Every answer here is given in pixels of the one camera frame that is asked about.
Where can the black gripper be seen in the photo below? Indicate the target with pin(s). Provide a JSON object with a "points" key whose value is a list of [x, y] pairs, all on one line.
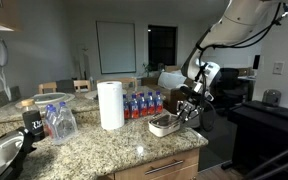
{"points": [[190, 109]]}

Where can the white rectangular container bowl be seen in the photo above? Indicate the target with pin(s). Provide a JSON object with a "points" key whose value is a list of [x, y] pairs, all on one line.
{"points": [[159, 132]]}

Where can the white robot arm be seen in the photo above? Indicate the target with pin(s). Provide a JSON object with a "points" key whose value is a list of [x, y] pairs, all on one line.
{"points": [[231, 31]]}

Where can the dark jar with cork lid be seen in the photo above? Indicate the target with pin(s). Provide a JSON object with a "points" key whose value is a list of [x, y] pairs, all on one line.
{"points": [[32, 119]]}

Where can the white waste basket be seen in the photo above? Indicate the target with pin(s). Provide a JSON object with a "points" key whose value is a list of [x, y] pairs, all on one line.
{"points": [[193, 122]]}

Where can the black office chair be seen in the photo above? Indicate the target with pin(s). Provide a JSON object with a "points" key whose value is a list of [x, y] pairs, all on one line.
{"points": [[230, 91]]}

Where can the cardboard box with cloth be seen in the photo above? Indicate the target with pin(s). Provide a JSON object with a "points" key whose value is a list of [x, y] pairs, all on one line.
{"points": [[169, 82]]}

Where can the red label bottle pack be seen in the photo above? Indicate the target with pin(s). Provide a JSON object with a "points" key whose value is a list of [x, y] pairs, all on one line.
{"points": [[142, 104]]}

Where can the silver kettle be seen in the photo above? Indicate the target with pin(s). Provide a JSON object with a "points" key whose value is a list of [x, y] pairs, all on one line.
{"points": [[271, 97]]}

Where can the black digital piano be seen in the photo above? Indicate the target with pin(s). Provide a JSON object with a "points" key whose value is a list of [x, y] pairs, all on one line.
{"points": [[261, 143]]}

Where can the white paper towel roll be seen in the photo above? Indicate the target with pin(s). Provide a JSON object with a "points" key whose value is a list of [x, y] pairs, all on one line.
{"points": [[110, 97]]}

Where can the white projector screen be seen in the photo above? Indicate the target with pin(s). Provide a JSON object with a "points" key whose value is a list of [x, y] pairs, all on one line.
{"points": [[116, 44]]}

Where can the wooden dining chair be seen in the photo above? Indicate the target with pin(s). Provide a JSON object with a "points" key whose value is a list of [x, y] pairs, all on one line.
{"points": [[71, 86]]}

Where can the clear water bottle pack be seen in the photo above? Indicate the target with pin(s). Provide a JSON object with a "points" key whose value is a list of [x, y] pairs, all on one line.
{"points": [[61, 123]]}

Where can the white plate on counter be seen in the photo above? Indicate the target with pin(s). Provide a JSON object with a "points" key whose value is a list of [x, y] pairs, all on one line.
{"points": [[51, 98]]}

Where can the wooden upper cabinet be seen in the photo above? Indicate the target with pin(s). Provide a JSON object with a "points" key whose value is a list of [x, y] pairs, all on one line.
{"points": [[9, 15]]}

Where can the silver drawer handle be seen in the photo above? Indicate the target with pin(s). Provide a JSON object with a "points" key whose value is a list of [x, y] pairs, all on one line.
{"points": [[153, 170]]}

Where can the wall light switch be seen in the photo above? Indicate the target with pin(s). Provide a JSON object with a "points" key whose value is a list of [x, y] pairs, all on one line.
{"points": [[278, 68]]}

